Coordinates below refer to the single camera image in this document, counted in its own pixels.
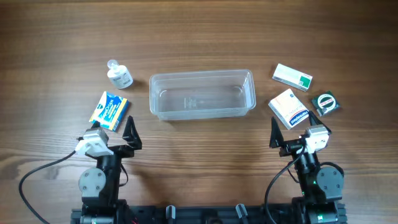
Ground small white plastic bottle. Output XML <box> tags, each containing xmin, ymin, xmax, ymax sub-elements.
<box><xmin>107</xmin><ymin>60</ymin><xmax>133</xmax><ymax>89</ymax></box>

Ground clear plastic container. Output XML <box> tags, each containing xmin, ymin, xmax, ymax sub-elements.
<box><xmin>149</xmin><ymin>69</ymin><xmax>256</xmax><ymax>121</ymax></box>

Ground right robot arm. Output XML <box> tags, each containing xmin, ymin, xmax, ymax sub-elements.
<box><xmin>264</xmin><ymin>111</ymin><xmax>346</xmax><ymax>223</ymax></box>

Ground dark green tape packet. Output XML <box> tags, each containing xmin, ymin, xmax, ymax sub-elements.
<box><xmin>311</xmin><ymin>91</ymin><xmax>341</xmax><ymax>116</ymax></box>

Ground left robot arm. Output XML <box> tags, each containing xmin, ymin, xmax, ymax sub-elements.
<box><xmin>70</xmin><ymin>116</ymin><xmax>142</xmax><ymax>224</ymax></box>

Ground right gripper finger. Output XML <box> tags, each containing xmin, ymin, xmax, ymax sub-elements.
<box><xmin>269</xmin><ymin>117</ymin><xmax>284</xmax><ymax>148</ymax></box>
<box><xmin>308</xmin><ymin>111</ymin><xmax>331</xmax><ymax>134</ymax></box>

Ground blue yellow VapoDrops box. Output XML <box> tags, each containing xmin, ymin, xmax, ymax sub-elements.
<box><xmin>89</xmin><ymin>91</ymin><xmax>129</xmax><ymax>132</ymax></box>

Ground white Hansaplast plaster box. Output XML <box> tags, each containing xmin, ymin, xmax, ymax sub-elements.
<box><xmin>269</xmin><ymin>89</ymin><xmax>309</xmax><ymax>129</ymax></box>

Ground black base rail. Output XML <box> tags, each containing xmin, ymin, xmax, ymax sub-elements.
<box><xmin>70</xmin><ymin>202</ymin><xmax>348</xmax><ymax>224</ymax></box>

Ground white green medicine box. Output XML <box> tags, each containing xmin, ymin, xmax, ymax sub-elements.
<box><xmin>272</xmin><ymin>63</ymin><xmax>313</xmax><ymax>91</ymax></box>

